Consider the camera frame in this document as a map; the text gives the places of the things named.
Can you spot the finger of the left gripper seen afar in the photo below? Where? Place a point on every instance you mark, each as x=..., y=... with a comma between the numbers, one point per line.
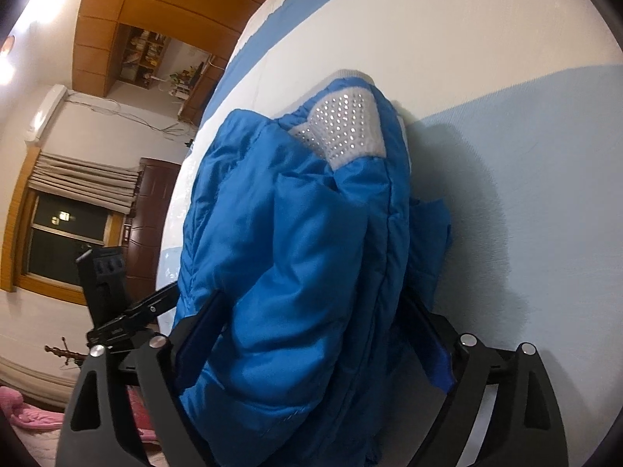
x=136, y=318

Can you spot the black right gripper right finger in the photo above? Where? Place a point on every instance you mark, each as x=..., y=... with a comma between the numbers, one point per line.
x=499, y=409

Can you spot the blue quilted puffer jacket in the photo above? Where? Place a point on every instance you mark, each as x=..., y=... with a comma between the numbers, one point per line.
x=306, y=224

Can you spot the wood framed window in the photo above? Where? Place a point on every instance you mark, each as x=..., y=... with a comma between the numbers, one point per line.
x=45, y=233

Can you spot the dark coat rack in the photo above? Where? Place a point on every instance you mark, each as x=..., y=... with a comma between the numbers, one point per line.
x=66, y=354

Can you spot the beige roman window blind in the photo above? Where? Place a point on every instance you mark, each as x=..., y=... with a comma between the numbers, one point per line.
x=93, y=183

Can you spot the dark brown wooden door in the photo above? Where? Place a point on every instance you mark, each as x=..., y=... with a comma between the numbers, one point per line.
x=143, y=229

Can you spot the pink floor mat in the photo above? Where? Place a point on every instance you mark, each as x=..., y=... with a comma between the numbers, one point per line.
x=39, y=430

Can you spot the white air conditioner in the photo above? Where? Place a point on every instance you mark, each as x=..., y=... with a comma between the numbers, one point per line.
x=45, y=113

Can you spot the wooden wardrobe cabinet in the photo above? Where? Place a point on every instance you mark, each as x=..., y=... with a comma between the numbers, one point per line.
x=211, y=25

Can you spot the blue and white bedspread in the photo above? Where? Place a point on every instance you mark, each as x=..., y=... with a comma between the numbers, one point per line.
x=513, y=112

